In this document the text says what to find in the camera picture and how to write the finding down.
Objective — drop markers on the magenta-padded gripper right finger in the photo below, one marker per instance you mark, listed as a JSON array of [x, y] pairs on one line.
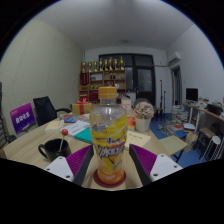
[[165, 166]]

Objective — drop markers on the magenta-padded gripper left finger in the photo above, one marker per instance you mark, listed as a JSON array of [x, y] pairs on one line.
[[58, 168]]

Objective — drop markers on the yellow-labelled drink bottle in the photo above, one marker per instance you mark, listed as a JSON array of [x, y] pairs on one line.
[[108, 140]]

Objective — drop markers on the black mug with coloured dots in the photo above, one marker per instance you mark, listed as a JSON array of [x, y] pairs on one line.
[[53, 150]]

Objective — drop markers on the small wooden side table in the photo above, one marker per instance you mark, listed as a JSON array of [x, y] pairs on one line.
[[173, 144]]

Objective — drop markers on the red-tipped stirrer stick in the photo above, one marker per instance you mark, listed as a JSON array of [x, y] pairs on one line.
[[64, 132]]

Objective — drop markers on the kraft paper notebook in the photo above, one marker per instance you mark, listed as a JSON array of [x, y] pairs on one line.
[[138, 139]]

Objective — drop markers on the flat round red coaster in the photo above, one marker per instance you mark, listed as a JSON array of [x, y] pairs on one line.
[[96, 181]]

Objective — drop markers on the teal book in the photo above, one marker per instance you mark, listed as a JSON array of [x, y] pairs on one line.
[[85, 136]]

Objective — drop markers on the cream notebook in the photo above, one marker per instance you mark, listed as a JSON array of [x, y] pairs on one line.
[[54, 126]]

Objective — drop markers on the white open booklet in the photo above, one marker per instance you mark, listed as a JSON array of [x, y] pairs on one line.
[[75, 127]]

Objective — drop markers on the blue and red book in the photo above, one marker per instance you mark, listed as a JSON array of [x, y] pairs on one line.
[[68, 118]]

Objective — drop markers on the stack of books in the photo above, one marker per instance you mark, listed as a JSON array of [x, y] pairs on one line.
[[179, 116]]

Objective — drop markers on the small orange cup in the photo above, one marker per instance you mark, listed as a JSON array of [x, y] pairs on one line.
[[131, 124]]

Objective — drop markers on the pink flowers in white pot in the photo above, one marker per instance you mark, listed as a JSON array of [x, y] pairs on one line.
[[144, 115]]

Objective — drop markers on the black office chair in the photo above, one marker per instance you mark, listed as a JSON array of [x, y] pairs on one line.
[[45, 110]]

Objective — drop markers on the purple sign board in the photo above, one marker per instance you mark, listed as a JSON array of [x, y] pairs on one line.
[[22, 118]]

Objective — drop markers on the yellow gift box, red ribbon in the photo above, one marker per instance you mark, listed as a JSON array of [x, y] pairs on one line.
[[81, 108]]

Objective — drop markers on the cluttered wooden desk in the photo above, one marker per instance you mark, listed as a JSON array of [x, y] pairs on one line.
[[210, 115]]

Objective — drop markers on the yellow carton box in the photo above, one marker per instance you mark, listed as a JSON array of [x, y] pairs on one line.
[[126, 106]]

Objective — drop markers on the black computer monitor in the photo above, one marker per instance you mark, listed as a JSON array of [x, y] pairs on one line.
[[192, 94]]

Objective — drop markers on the wooden shelf unit with trophies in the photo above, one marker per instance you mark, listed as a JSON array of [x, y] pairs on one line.
[[101, 78]]

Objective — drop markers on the wooden stool with dark frame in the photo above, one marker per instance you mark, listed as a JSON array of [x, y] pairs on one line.
[[205, 132]]

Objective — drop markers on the white wall air conditioner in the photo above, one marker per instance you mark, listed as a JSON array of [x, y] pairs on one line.
[[174, 57]]

